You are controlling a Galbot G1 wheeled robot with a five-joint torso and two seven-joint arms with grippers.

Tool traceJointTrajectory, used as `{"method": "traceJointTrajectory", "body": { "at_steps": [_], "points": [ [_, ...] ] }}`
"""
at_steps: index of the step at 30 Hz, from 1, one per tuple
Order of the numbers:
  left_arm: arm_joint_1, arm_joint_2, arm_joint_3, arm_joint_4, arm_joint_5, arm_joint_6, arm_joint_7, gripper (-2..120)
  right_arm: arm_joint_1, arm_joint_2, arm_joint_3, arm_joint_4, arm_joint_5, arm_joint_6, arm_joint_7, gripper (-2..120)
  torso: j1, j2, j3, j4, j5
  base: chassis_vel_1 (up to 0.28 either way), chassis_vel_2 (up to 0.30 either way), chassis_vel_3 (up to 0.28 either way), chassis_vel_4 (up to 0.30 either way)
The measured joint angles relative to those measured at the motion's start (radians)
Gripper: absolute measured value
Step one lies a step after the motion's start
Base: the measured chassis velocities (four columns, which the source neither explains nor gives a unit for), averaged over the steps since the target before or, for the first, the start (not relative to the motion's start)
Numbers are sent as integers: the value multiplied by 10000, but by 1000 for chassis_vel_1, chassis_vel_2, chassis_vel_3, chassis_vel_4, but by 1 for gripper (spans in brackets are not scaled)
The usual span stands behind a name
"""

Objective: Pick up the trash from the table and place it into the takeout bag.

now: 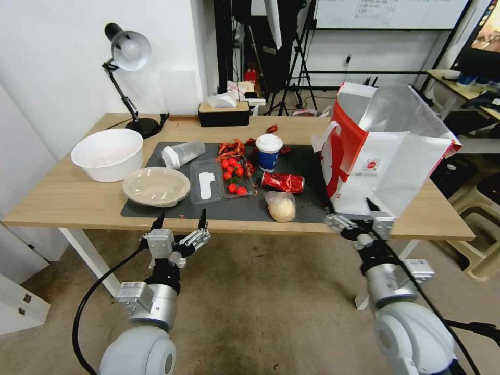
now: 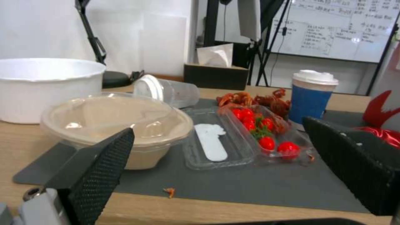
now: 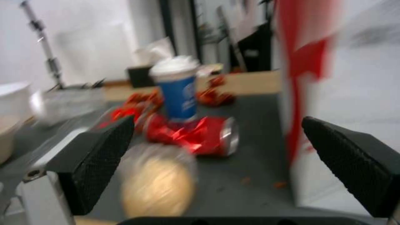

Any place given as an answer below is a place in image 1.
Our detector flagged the clear plastic cup white lid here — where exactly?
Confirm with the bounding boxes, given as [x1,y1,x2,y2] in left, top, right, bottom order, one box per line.
[161,141,207,170]

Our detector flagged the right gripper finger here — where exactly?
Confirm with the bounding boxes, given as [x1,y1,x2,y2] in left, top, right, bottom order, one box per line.
[324,206,357,236]
[365,197,383,221]

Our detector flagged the beige plastic stool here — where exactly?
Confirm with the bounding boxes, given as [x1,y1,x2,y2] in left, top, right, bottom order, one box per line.
[446,171,500,283]

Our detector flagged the red white delivery bag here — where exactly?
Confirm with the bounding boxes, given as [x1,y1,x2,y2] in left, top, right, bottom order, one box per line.
[310,81,463,218]

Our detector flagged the white photo reflector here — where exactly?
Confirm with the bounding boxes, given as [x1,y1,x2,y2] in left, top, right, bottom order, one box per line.
[262,0,284,51]

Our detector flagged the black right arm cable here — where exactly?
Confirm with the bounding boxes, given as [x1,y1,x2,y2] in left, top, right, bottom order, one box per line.
[367,222,481,375]

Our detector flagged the black plastic stool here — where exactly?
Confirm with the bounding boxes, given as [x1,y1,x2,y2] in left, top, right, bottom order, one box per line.
[429,156,481,201]

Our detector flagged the blue paper cup white lid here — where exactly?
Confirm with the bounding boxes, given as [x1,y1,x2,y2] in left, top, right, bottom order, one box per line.
[255,133,284,174]

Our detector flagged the dark grey table mat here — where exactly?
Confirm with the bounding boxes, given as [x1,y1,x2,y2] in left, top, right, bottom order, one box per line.
[120,141,339,224]

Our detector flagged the whiteboard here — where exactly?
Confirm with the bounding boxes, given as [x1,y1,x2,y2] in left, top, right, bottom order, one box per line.
[312,0,472,30]

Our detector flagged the beige bowl with clear lid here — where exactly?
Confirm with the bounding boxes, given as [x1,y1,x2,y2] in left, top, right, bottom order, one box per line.
[122,167,191,207]

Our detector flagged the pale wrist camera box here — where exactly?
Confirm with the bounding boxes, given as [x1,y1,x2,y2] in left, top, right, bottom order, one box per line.
[373,215,394,240]
[147,229,174,261]

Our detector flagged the large white bowl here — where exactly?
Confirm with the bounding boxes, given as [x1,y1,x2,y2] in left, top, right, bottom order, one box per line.
[70,129,144,183]

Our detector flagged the black silver desk lamp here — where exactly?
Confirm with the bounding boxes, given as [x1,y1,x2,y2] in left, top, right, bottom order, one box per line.
[101,22,163,140]

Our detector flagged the wooden table white legs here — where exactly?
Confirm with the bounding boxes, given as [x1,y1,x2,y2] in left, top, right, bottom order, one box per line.
[1,112,477,311]

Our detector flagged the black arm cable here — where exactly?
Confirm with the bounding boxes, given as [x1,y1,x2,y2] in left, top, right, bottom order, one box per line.
[71,244,151,375]
[367,222,481,375]

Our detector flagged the clear disposable takeout box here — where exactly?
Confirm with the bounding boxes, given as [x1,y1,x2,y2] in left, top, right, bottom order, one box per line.
[190,155,259,206]

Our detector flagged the black tripod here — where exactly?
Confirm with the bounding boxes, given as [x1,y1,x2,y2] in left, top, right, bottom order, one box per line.
[268,0,319,117]

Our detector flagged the crushed red soda can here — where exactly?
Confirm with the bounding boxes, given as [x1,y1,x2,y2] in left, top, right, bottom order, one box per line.
[260,171,306,194]

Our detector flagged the bread bun in plastic bag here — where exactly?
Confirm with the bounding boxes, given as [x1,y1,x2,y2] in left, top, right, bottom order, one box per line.
[262,190,297,224]

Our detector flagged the cardboard box with paper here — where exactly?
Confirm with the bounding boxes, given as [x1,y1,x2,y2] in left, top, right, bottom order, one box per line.
[227,79,259,99]

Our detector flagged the dried red chili pile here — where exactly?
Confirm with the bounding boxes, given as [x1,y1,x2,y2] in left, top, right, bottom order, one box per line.
[216,138,247,163]

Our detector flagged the black tissue box wooden lid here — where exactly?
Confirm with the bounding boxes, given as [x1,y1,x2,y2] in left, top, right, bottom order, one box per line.
[197,93,251,128]

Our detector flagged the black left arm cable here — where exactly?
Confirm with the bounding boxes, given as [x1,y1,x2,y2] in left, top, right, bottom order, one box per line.
[71,244,151,375]

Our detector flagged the beige background desk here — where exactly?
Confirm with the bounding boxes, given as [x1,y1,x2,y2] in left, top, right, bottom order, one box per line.
[424,69,500,122]

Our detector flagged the black monitor screen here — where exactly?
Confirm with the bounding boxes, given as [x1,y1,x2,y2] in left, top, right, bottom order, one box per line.
[452,0,500,84]

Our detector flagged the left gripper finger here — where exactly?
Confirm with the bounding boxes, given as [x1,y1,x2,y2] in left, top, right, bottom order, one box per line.
[149,212,166,235]
[173,208,212,259]

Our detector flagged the white cabinet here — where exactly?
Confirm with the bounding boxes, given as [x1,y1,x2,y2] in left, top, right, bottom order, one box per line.
[0,218,52,337]

